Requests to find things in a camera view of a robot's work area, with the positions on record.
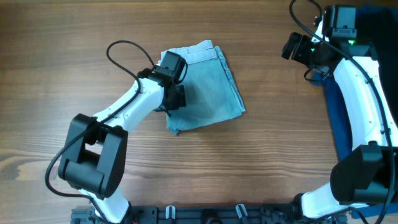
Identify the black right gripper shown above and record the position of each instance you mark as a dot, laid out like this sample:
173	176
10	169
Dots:
303	42

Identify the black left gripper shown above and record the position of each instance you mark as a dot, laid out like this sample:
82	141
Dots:
181	102

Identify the light blue denim shorts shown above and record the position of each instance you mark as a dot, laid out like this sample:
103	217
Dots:
211	93

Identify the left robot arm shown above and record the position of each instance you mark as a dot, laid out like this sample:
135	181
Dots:
94	155

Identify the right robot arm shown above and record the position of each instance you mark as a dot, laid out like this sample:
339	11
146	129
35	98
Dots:
367	176

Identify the blue garment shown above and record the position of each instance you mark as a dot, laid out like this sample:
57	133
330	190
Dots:
338	117

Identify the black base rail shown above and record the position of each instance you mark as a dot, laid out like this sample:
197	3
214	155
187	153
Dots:
264	214

